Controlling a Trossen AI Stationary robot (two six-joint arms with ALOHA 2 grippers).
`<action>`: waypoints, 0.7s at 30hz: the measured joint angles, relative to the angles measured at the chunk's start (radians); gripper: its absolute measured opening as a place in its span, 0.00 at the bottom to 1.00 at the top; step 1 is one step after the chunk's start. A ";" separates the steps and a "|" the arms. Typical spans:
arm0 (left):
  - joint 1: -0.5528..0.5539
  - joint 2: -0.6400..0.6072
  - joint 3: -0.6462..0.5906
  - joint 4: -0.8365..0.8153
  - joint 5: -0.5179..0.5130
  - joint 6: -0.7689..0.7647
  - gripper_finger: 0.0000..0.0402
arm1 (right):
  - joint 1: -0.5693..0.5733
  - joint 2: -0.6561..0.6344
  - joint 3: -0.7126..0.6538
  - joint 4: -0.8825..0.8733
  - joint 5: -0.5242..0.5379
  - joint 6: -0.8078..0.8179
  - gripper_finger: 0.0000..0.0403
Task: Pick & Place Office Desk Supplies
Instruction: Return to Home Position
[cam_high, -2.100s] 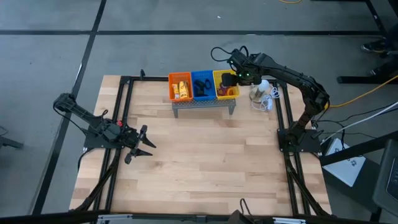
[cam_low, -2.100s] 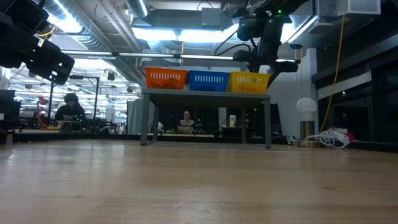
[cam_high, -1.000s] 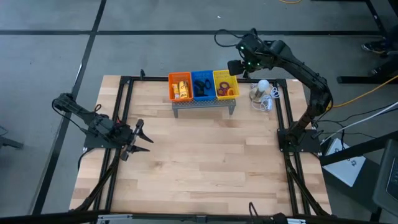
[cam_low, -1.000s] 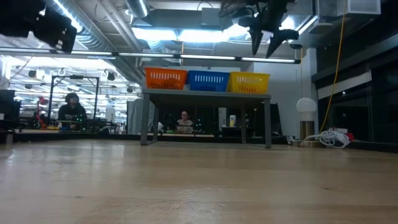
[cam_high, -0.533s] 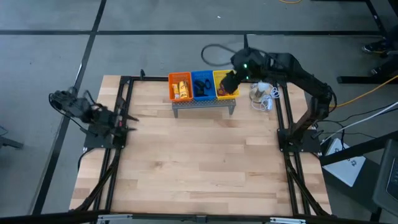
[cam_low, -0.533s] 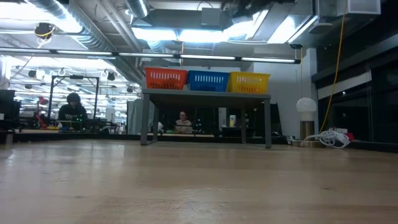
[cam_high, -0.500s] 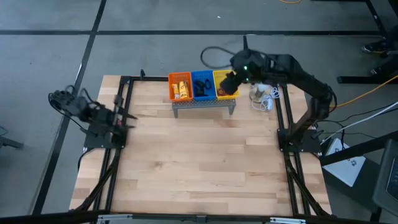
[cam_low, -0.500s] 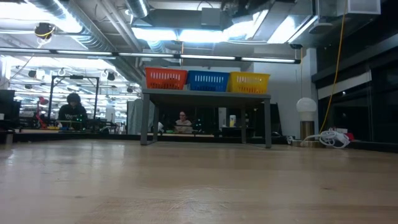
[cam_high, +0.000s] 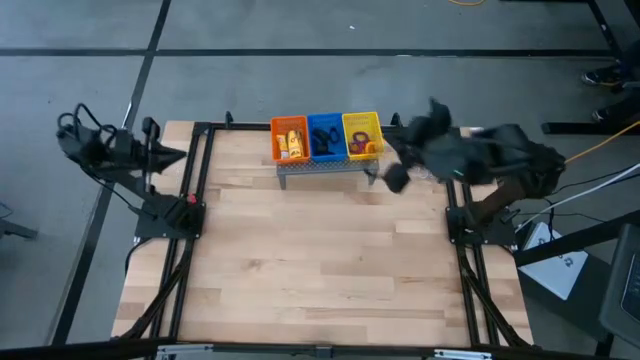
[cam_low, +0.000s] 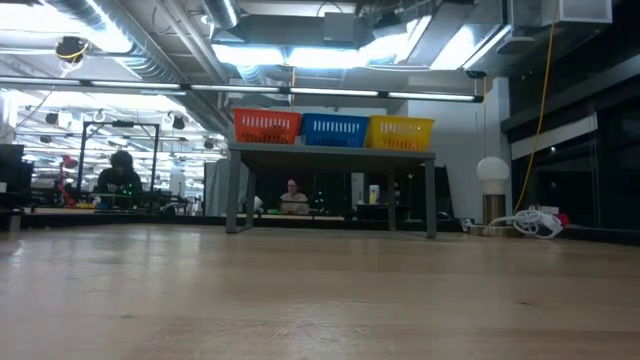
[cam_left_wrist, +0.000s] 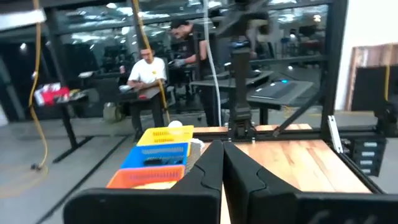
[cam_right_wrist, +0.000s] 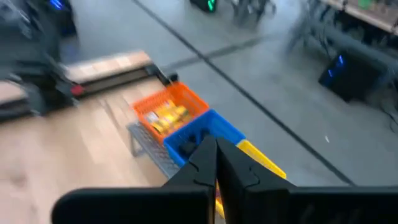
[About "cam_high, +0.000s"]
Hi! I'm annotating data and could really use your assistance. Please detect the grey metal riser shelf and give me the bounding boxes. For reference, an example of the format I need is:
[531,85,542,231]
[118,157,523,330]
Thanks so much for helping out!
[276,157,380,192]

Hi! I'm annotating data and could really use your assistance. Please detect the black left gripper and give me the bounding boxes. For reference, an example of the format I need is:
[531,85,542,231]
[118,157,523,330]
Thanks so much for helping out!
[115,128,188,175]

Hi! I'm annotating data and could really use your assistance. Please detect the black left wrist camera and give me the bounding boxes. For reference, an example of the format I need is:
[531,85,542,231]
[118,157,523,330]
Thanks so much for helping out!
[141,115,162,144]

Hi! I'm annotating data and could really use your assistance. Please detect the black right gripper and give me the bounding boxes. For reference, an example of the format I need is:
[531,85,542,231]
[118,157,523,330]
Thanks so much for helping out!
[382,97,455,194]

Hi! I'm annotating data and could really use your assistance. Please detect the orange plastic basket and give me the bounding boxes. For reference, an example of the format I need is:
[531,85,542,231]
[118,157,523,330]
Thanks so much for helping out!
[270,115,312,165]

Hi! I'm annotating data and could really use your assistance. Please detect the white box device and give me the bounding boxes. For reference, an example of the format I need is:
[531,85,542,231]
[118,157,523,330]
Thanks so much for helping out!
[517,221,591,302]

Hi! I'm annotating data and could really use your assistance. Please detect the blue plastic basket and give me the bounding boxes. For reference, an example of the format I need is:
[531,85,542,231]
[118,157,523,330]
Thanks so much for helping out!
[306,112,350,163]

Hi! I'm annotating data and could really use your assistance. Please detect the large black binder clip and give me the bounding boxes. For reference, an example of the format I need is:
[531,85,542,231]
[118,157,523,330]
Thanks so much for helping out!
[310,128,332,156]

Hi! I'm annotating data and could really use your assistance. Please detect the black side desk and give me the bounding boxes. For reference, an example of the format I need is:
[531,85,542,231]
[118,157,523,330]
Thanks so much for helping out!
[512,208,640,360]

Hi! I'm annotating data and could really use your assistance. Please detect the white cable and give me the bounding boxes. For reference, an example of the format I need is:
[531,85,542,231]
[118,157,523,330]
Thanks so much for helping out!
[514,162,640,232]

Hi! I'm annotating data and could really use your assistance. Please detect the black front crossbar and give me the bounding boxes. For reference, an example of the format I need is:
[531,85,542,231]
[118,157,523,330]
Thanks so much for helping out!
[0,339,640,360]

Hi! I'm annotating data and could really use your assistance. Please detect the yellow plastic basket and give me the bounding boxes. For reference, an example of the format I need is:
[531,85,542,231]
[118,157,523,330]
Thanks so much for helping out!
[341,111,386,161]

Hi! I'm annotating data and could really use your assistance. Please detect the person's shoe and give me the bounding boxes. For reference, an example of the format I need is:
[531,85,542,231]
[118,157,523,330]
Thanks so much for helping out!
[591,97,640,125]
[581,64,625,89]

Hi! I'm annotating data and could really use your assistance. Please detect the black table leg frame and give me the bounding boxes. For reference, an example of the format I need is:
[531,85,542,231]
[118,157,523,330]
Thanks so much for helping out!
[542,0,640,137]

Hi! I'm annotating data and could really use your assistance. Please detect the grey chair base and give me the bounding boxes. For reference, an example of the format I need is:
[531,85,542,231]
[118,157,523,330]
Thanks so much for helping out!
[0,201,40,242]

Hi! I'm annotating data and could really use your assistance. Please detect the black aluminium table frame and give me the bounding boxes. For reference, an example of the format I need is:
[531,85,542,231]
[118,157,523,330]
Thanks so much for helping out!
[119,110,535,351]

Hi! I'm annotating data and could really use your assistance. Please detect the grey monitor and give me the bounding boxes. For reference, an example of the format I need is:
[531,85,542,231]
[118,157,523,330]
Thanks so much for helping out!
[598,222,640,347]

